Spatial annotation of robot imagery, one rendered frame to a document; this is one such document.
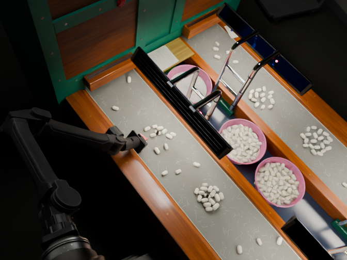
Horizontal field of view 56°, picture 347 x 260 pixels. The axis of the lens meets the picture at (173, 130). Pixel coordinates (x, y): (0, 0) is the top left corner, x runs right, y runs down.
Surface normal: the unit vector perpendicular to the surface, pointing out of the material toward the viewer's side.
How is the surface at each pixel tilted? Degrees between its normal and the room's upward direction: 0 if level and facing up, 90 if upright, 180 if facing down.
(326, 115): 0
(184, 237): 0
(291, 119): 0
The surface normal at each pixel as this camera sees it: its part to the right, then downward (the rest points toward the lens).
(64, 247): 0.12, -0.75
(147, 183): 0.15, -0.45
